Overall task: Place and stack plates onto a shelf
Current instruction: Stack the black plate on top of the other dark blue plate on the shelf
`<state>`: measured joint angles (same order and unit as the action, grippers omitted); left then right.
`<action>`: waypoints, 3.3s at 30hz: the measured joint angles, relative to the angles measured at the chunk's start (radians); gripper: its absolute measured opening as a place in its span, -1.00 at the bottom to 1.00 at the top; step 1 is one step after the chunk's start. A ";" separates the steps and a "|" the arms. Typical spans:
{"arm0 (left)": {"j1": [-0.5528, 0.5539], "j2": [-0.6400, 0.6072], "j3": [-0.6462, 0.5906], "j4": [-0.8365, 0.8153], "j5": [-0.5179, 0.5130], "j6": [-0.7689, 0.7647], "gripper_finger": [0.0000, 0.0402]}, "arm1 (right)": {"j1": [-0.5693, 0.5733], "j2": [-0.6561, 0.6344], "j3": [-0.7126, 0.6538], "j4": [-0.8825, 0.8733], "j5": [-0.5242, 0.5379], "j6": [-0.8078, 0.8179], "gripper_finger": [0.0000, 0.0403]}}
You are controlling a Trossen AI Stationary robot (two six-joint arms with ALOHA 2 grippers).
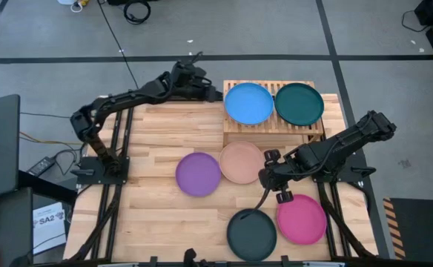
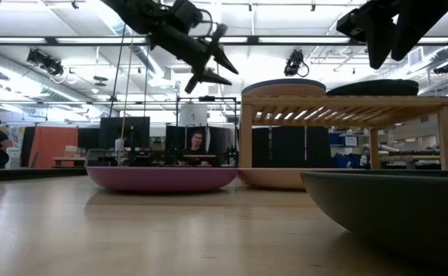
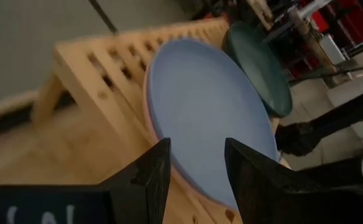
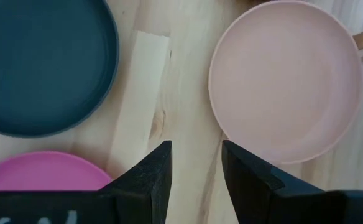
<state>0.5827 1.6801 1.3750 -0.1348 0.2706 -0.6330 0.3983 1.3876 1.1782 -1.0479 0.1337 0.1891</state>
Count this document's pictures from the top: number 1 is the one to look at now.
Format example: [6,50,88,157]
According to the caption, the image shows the hazard striped black mat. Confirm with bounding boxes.
[383,197,433,260]

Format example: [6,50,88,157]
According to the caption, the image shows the black power adapter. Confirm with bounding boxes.
[27,156,56,177]

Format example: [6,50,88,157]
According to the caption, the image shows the dark grey desk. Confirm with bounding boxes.
[0,187,34,267]

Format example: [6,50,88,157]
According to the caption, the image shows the dark teal plate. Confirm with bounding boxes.
[274,82,325,127]

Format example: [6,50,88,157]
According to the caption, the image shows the wooden slatted shelf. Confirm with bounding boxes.
[222,79,325,144]

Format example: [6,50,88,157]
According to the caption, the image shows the purple plate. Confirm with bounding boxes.
[174,151,222,198]

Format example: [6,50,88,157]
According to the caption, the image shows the black aluminium table frame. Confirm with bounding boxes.
[67,94,379,267]

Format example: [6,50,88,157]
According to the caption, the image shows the blue plate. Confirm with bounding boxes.
[223,82,275,126]

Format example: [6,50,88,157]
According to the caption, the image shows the magenta plate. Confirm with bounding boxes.
[276,194,328,246]

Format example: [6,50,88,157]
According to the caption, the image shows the white SA2 sheet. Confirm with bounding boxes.
[33,202,67,256]

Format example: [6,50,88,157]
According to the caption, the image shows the long black floor cable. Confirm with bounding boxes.
[96,0,143,92]

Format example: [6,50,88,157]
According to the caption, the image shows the peach plate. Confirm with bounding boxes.
[218,140,265,185]

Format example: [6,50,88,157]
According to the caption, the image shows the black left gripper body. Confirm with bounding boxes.
[181,84,210,103]

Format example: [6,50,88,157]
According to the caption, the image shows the coiled black cable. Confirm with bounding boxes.
[122,0,152,25]

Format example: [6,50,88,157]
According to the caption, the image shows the small black object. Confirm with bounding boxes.
[182,247,199,267]

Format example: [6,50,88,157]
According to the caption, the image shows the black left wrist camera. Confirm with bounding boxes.
[173,61,206,87]

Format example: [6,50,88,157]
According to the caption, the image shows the dark grey plate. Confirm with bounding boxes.
[226,208,278,263]

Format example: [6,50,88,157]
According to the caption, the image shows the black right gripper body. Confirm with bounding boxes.
[257,157,299,192]

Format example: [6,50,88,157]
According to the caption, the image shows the thin black box cable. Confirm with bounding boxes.
[400,10,421,33]

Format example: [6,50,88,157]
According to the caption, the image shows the yellow floor cable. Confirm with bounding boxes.
[19,131,87,146]

